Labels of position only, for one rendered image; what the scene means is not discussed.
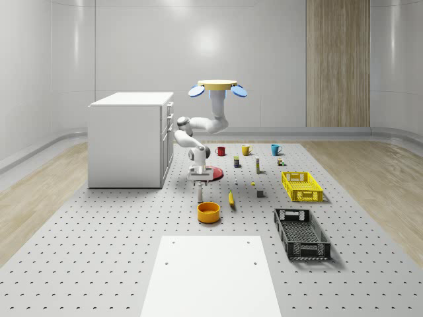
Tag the red plate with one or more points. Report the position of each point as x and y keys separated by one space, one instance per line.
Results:
x=216 y=174

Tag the yellow mug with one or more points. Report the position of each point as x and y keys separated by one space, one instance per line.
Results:
x=245 y=150

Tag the red mug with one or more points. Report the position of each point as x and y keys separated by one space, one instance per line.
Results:
x=220 y=151

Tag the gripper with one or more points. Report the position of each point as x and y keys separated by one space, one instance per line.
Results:
x=199 y=174

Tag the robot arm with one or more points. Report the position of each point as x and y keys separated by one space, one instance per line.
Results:
x=216 y=123

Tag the dark grey basket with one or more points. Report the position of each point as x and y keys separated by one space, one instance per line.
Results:
x=302 y=236

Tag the blue mug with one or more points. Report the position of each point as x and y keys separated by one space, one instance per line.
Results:
x=275 y=150

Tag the yellow bowl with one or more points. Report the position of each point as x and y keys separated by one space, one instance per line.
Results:
x=209 y=214

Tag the puzzle cube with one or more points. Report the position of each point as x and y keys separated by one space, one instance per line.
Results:
x=281 y=162

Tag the grey cube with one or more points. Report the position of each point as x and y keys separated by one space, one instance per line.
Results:
x=260 y=193

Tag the tall white green carton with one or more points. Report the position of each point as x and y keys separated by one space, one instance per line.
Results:
x=257 y=165

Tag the white board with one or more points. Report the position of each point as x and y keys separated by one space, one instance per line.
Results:
x=211 y=277

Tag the yellow basket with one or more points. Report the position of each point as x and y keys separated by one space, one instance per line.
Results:
x=302 y=188

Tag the dark flat-sided can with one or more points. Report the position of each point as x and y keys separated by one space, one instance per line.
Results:
x=236 y=162

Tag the banana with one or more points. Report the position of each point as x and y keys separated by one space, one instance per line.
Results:
x=231 y=198

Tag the white cabinet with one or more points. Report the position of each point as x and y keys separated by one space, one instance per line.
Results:
x=127 y=145

